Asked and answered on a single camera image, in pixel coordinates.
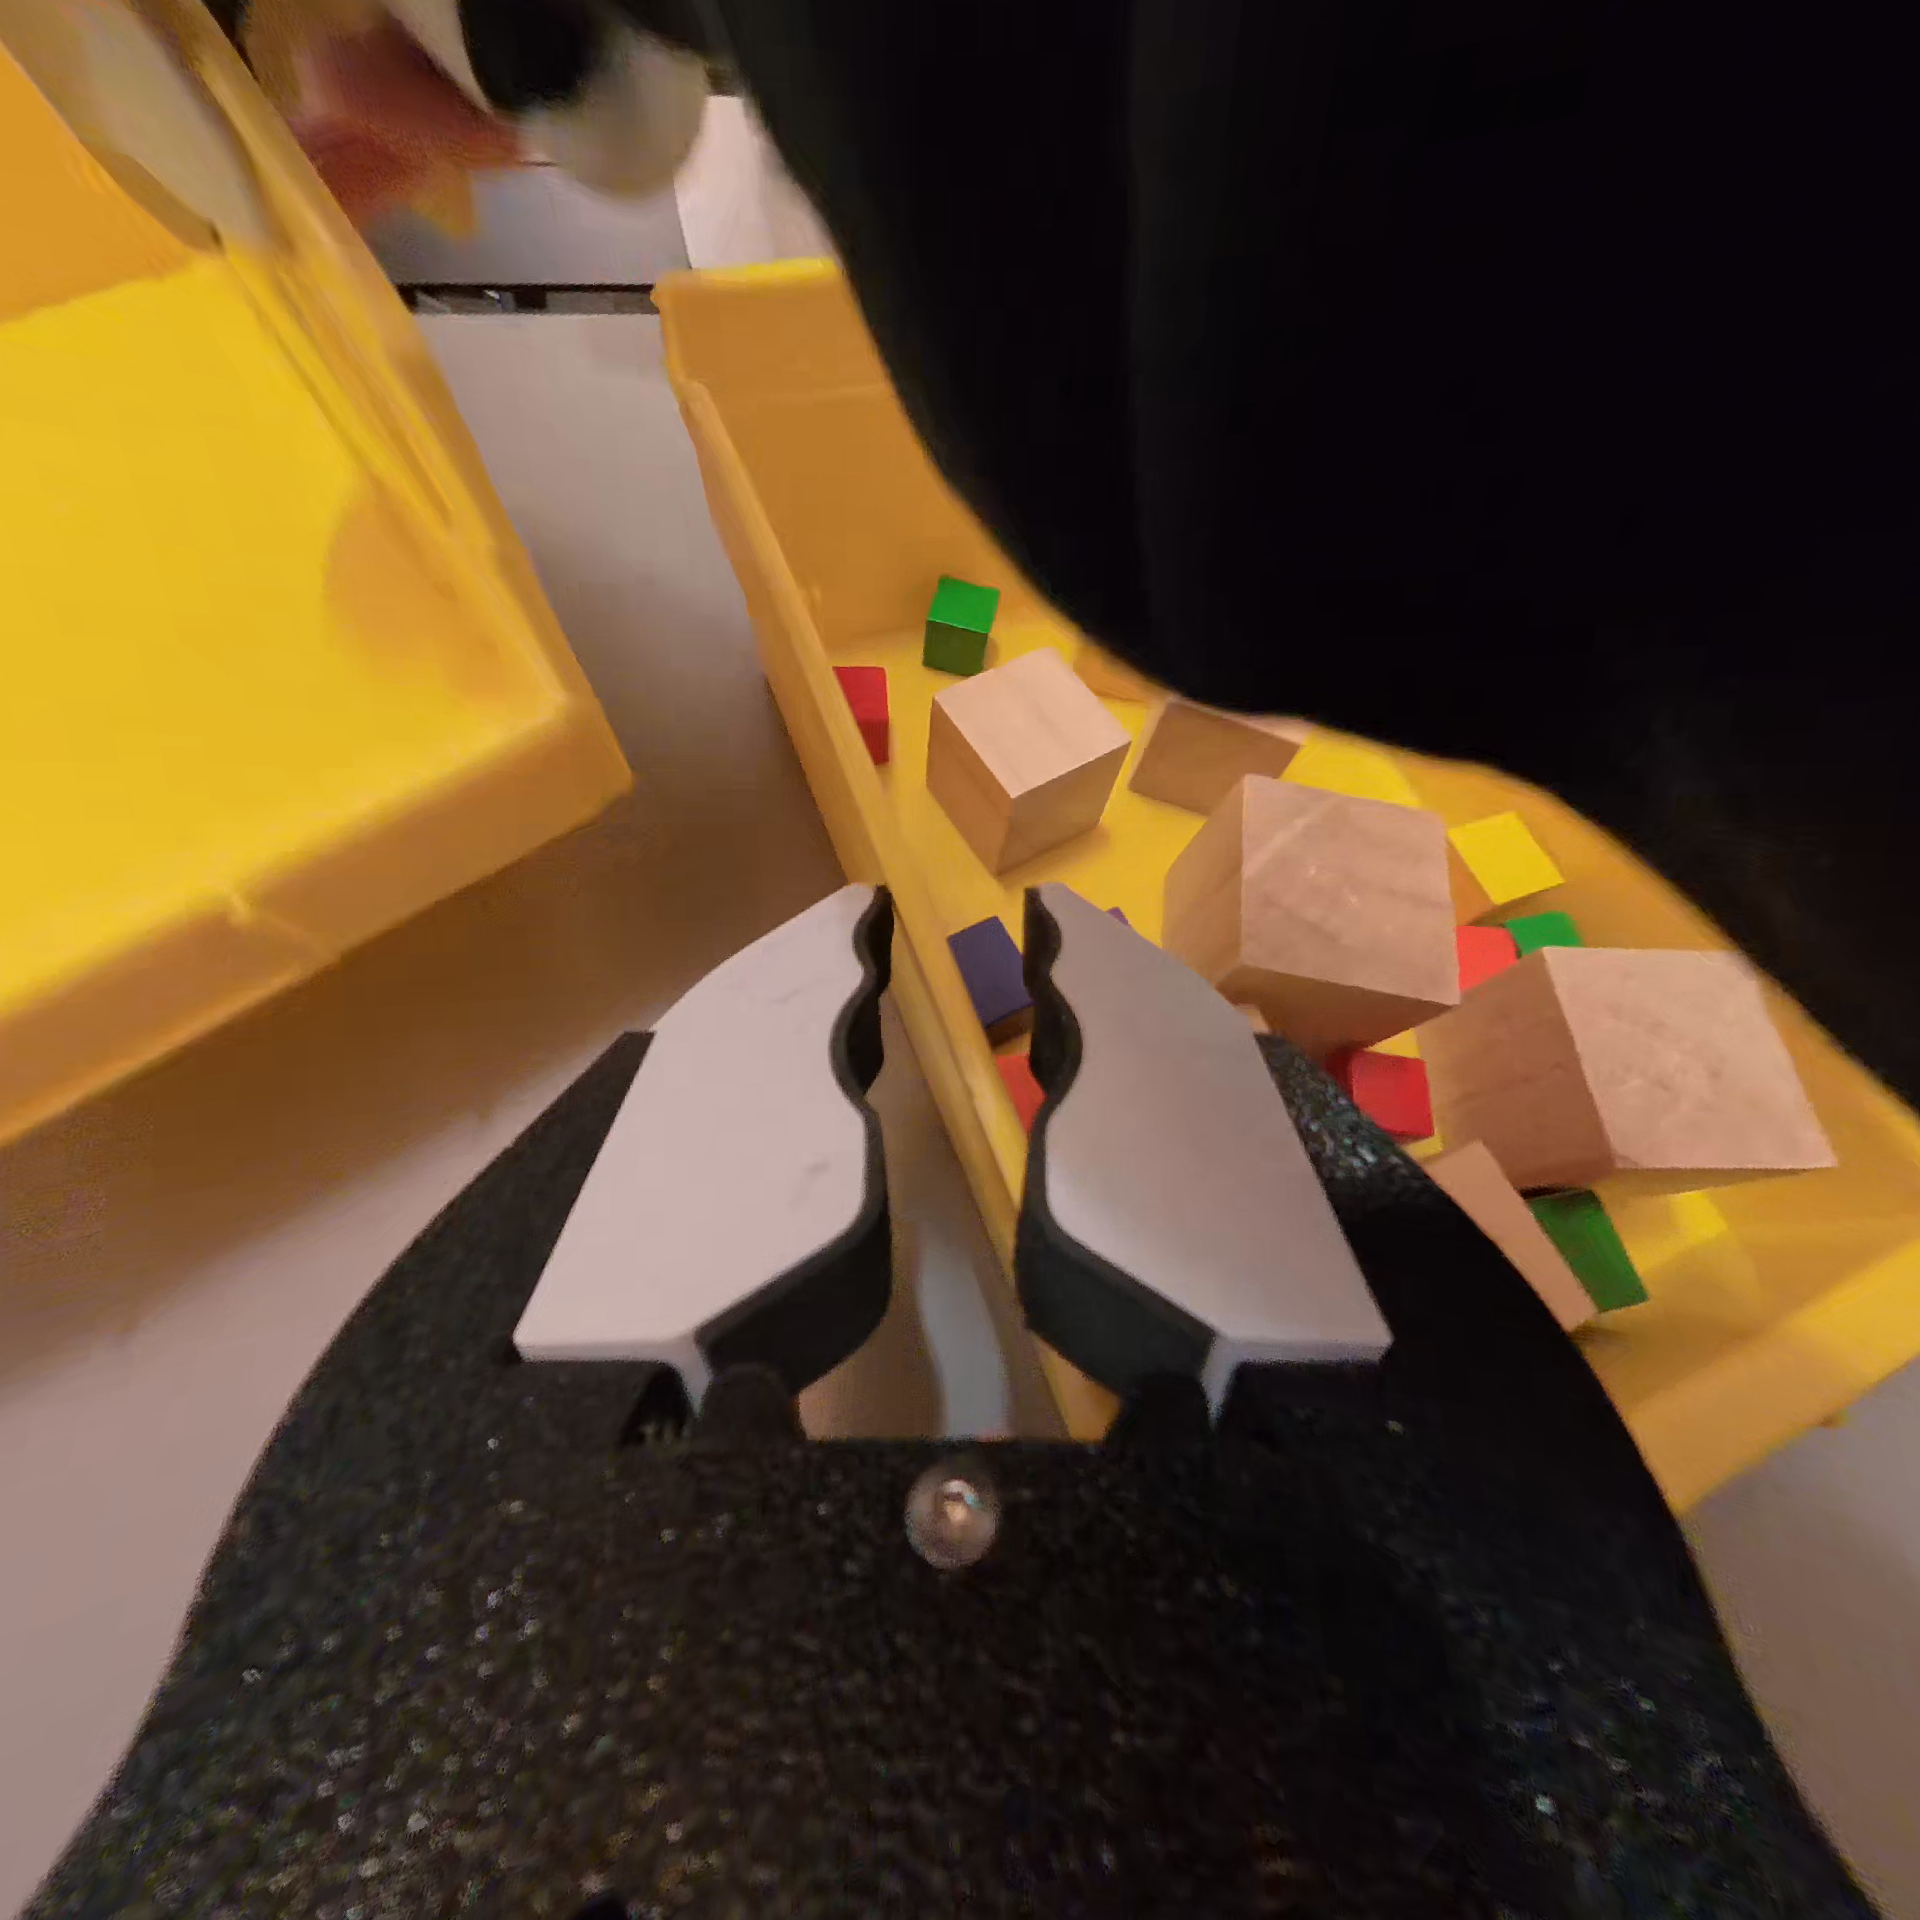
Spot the yellow plastic box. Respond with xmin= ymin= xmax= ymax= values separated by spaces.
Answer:
xmin=652 ymin=259 xmax=1920 ymax=1517
xmin=0 ymin=0 xmax=635 ymax=1149

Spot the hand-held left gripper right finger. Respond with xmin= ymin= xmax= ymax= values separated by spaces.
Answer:
xmin=1014 ymin=882 xmax=1394 ymax=1421

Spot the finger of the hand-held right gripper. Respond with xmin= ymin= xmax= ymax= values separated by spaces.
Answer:
xmin=0 ymin=0 xmax=274 ymax=251

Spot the large plain wooden cube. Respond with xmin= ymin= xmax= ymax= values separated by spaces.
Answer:
xmin=1416 ymin=944 xmax=1840 ymax=1194
xmin=1424 ymin=1141 xmax=1599 ymax=1335
xmin=925 ymin=647 xmax=1133 ymax=876
xmin=1127 ymin=700 xmax=1306 ymax=815
xmin=1160 ymin=774 xmax=1466 ymax=1052

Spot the person's right hand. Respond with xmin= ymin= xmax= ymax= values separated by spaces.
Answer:
xmin=247 ymin=0 xmax=519 ymax=243

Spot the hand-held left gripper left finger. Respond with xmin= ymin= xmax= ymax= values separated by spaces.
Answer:
xmin=512 ymin=882 xmax=896 ymax=1407

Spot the pile of small coloured cubes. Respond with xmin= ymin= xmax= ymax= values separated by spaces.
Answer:
xmin=832 ymin=574 xmax=1652 ymax=1315

